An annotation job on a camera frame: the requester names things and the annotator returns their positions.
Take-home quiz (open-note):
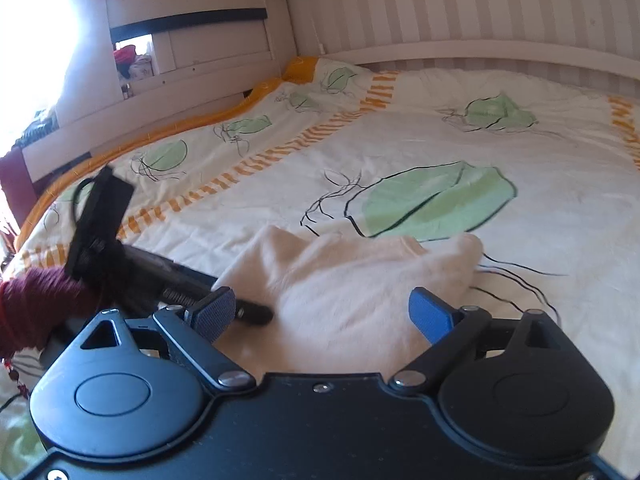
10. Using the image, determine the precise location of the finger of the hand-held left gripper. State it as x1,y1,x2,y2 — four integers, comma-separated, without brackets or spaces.
232,299,274,326

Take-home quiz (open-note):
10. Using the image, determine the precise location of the white wooden bed frame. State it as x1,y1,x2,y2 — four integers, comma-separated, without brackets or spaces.
320,37,640,78

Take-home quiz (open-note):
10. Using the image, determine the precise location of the person's left forearm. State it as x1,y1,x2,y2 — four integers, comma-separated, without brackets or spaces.
0,266,103,356

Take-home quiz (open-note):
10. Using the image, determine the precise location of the red bead string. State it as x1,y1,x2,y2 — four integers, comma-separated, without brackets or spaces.
0,355,32,403

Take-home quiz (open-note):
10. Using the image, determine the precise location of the beige printed sweater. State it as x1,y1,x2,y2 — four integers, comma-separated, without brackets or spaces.
212,225,483,381

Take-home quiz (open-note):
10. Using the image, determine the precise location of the dark red wooden cabinet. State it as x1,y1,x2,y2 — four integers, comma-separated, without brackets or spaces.
0,152,38,246

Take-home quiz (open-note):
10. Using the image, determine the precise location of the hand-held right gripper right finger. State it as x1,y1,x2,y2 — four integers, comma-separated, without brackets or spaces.
389,286,563,391

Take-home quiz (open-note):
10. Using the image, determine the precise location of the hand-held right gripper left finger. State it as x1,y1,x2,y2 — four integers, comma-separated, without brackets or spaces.
79,286,256,390

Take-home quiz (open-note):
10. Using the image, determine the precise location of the white panel with black stripes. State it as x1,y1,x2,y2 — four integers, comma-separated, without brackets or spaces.
22,0,296,186

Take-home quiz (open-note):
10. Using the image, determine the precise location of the leaf-print white duvet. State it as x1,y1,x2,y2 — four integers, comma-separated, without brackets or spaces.
0,57,640,466

